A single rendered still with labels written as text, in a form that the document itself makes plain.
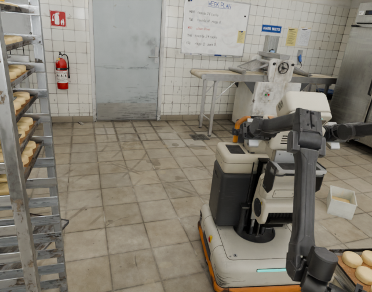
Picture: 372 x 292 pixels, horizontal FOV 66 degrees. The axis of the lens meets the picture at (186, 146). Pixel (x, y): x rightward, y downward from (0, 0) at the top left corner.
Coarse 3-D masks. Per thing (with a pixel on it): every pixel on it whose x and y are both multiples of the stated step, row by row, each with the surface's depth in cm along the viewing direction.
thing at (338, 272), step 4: (336, 268) 86; (336, 272) 86; (340, 272) 84; (340, 276) 84; (344, 276) 83; (344, 280) 83; (348, 280) 81; (344, 284) 83; (348, 284) 81; (352, 284) 80; (348, 288) 81; (352, 288) 80
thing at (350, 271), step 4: (340, 256) 85; (360, 256) 85; (340, 260) 83; (340, 264) 82; (344, 264) 82; (364, 264) 82; (344, 268) 80; (348, 268) 80; (352, 268) 80; (348, 272) 79; (352, 272) 79; (352, 276) 78; (352, 280) 76; (356, 280) 76; (364, 284) 75; (364, 288) 74; (368, 288) 74
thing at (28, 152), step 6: (30, 144) 102; (36, 144) 107; (24, 150) 97; (30, 150) 97; (24, 156) 93; (30, 156) 97; (24, 162) 91; (0, 174) 85; (0, 180) 79; (6, 180) 79; (0, 186) 76; (6, 186) 76; (0, 192) 74; (6, 192) 75
